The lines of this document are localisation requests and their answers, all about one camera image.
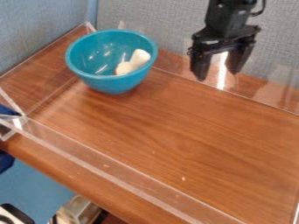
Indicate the black object at bottom left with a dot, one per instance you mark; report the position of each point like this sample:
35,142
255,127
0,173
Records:
12,216

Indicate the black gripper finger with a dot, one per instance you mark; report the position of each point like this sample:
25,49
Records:
200,64
238,59

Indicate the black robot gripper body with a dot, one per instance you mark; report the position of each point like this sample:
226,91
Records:
227,32

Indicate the toy mushroom brown cap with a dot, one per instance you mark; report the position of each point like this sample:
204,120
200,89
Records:
138,60

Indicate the grey box under table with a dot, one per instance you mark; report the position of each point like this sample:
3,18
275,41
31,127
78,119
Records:
78,211

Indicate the dark blue cloth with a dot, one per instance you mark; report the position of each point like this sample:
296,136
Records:
7,115

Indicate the clear acrylic table barrier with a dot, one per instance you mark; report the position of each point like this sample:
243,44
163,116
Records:
176,153

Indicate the blue plastic bowl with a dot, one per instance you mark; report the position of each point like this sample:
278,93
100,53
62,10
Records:
95,54

